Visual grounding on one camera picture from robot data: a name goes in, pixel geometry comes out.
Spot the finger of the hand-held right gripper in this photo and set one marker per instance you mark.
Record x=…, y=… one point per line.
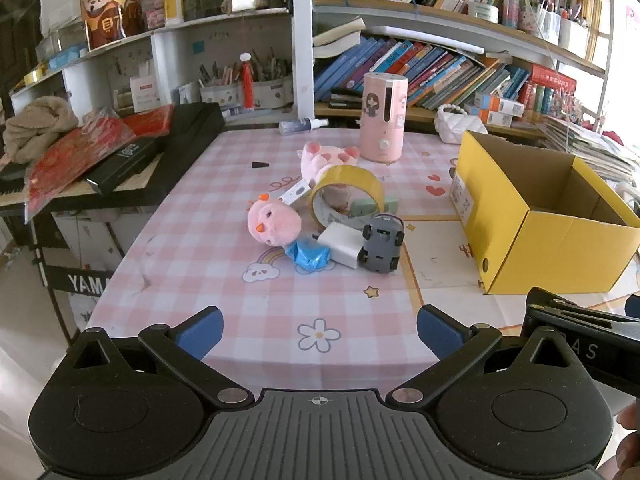
x=555, y=310
x=634, y=306

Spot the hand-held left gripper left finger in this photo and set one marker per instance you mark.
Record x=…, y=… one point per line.
x=202, y=332

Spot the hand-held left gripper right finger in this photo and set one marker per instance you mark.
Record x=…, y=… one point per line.
x=437, y=332

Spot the yellow cardboard box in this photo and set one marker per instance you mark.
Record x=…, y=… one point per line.
x=550, y=255

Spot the grey toy car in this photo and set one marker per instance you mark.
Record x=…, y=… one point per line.
x=380, y=247

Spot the blue wrapper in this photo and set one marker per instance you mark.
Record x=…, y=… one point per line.
x=307, y=256

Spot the white charger plug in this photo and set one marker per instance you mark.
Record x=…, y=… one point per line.
x=340, y=245

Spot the pink chick plush toy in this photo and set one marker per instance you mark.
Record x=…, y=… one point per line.
x=275, y=222

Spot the person's right hand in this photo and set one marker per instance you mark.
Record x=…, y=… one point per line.
x=631, y=455

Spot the black keyboard stand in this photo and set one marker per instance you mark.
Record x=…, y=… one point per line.
x=75, y=280

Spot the pale green small block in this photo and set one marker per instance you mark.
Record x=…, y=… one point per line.
x=367, y=208

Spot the stack of magazines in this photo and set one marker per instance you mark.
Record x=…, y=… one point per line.
x=590, y=145

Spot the small white carton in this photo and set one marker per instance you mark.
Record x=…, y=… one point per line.
x=295, y=192

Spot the yellow tape roll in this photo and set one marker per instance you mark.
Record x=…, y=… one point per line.
x=350, y=175

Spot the long black box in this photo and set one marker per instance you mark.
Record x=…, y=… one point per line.
x=122, y=165

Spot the white quilted pouch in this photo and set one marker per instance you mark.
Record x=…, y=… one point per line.
x=460, y=127

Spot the black electronic keyboard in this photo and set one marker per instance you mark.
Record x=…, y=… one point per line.
x=195, y=125

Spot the orange white medicine boxes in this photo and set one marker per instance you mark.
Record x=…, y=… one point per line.
x=500, y=109

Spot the pink pig plush toy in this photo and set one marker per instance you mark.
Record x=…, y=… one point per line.
x=320, y=160

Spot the pink cylindrical humidifier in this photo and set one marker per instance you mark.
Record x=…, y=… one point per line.
x=382, y=125

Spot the small red packet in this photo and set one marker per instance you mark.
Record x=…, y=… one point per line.
x=150, y=121

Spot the large red plastic packet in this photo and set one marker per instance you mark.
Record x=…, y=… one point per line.
x=75, y=155

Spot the small spray bottle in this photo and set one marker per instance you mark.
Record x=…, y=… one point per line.
x=300, y=126

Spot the red thick book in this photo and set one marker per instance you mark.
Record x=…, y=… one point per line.
x=552, y=77

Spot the white pen holder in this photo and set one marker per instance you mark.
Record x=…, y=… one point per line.
x=220, y=96
x=274, y=92

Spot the white card red label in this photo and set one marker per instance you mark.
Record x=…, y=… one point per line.
x=144, y=94

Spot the red tassel ornament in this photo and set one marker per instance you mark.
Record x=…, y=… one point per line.
x=247, y=82

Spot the row of leaning books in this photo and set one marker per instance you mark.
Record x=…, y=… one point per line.
x=425, y=70

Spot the beige towel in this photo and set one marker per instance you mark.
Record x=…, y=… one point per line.
x=40, y=125

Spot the white pencil cup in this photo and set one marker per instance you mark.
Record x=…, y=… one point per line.
x=571, y=37
x=548, y=25

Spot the white bookshelf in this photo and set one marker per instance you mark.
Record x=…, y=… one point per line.
x=301, y=50

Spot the white round tin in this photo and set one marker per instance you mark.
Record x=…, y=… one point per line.
x=483, y=12

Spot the blue flat box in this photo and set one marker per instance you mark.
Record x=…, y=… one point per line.
x=67, y=57

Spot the white pink lotion bottle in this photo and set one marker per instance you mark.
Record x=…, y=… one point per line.
x=511, y=5

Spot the stacked thick beige books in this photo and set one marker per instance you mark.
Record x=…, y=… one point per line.
x=340, y=37

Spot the pink snack packet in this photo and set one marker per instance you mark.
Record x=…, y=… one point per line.
x=153, y=14

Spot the white bottle yellow label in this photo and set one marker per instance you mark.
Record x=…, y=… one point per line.
x=172, y=5

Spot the fortune god printed can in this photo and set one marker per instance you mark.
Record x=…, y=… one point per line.
x=107, y=10

